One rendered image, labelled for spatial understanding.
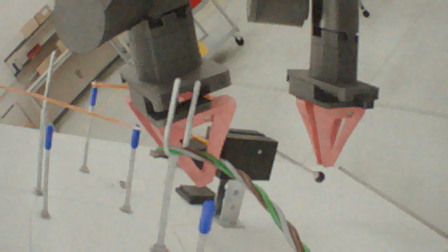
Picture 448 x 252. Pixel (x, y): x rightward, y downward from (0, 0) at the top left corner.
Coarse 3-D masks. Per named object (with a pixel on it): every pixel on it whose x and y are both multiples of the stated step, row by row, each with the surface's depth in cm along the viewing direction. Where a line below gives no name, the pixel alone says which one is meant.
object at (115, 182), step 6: (108, 174) 57; (108, 180) 55; (114, 180) 56; (120, 180) 56; (126, 180) 57; (132, 180) 57; (138, 180) 58; (108, 186) 53; (114, 186) 54; (120, 186) 54; (132, 186) 55; (138, 186) 56; (144, 186) 57; (138, 192) 54; (144, 192) 55
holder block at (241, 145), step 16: (208, 128) 50; (224, 144) 48; (240, 144) 48; (256, 144) 49; (272, 144) 50; (240, 160) 48; (256, 160) 49; (272, 160) 50; (224, 176) 48; (256, 176) 50
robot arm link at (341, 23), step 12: (312, 0) 52; (324, 0) 50; (336, 0) 49; (348, 0) 49; (312, 12) 52; (324, 12) 50; (336, 12) 49; (348, 12) 50; (312, 24) 52; (324, 24) 50; (336, 24) 50; (348, 24) 50
